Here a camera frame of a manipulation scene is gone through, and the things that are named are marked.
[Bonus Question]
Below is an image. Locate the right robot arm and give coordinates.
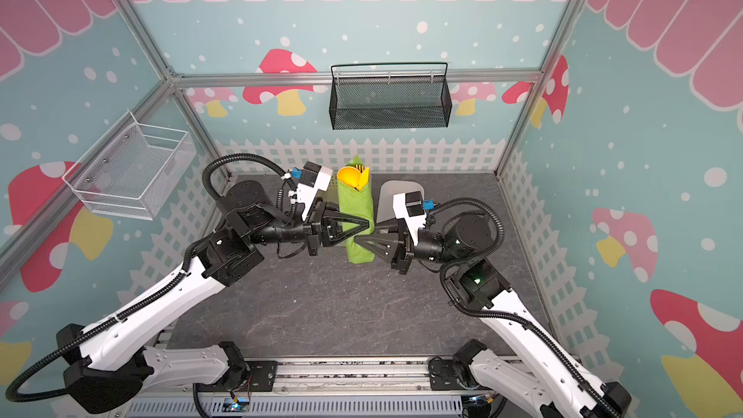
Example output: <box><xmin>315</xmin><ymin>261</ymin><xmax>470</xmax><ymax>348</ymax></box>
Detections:
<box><xmin>354</xmin><ymin>193</ymin><xmax>632</xmax><ymax>417</ymax></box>

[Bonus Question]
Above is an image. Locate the white plastic tub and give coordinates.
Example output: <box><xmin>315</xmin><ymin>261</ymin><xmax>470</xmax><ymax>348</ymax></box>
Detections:
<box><xmin>375</xmin><ymin>179</ymin><xmax>426</xmax><ymax>228</ymax></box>

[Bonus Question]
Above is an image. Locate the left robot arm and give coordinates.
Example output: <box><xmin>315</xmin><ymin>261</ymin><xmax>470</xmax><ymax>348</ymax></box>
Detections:
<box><xmin>5</xmin><ymin>153</ymin><xmax>371</xmax><ymax>414</ymax></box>

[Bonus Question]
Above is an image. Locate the green perforated plastic basket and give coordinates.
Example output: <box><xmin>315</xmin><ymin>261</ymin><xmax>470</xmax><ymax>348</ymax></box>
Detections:
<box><xmin>322</xmin><ymin>175</ymin><xmax>344</xmax><ymax>247</ymax></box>

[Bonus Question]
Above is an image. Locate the aluminium mounting rail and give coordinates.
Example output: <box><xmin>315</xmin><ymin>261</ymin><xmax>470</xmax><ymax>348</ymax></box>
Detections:
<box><xmin>109</xmin><ymin>353</ymin><xmax>599</xmax><ymax>418</ymax></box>

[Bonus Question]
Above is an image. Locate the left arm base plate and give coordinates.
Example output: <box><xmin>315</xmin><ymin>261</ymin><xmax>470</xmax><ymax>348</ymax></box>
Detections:
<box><xmin>197</xmin><ymin>360</ymin><xmax>279</xmax><ymax>393</ymax></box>

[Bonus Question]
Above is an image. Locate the white wire mesh basket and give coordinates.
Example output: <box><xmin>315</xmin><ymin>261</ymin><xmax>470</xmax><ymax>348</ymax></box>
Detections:
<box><xmin>62</xmin><ymin>112</ymin><xmax>197</xmax><ymax>221</ymax></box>

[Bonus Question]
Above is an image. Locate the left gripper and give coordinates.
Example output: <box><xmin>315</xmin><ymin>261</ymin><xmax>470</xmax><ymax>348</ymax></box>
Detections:
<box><xmin>248</xmin><ymin>196</ymin><xmax>371</xmax><ymax>257</ymax></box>

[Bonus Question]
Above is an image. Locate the orange plastic fork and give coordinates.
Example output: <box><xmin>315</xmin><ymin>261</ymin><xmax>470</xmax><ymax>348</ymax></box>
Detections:
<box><xmin>357</xmin><ymin>166</ymin><xmax>371</xmax><ymax>190</ymax></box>

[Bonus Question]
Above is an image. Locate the orange plastic spoon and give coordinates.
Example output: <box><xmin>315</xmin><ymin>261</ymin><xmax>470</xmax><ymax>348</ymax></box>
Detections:
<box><xmin>337</xmin><ymin>164</ymin><xmax>363</xmax><ymax>191</ymax></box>

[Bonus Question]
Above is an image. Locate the green paper napkin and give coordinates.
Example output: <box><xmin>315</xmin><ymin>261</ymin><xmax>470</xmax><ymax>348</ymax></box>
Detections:
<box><xmin>336</xmin><ymin>155</ymin><xmax>375</xmax><ymax>264</ymax></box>

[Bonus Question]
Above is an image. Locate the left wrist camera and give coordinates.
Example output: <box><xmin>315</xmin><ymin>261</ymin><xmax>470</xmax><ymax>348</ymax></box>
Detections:
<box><xmin>282</xmin><ymin>162</ymin><xmax>333</xmax><ymax>221</ymax></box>

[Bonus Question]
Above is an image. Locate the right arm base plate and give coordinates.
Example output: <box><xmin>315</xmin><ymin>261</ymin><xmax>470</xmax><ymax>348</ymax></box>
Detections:
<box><xmin>428</xmin><ymin>356</ymin><xmax>498</xmax><ymax>393</ymax></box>

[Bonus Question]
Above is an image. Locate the black wire mesh basket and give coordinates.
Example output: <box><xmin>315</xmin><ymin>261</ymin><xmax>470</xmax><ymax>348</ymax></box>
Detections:
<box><xmin>329</xmin><ymin>62</ymin><xmax>453</xmax><ymax>131</ymax></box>

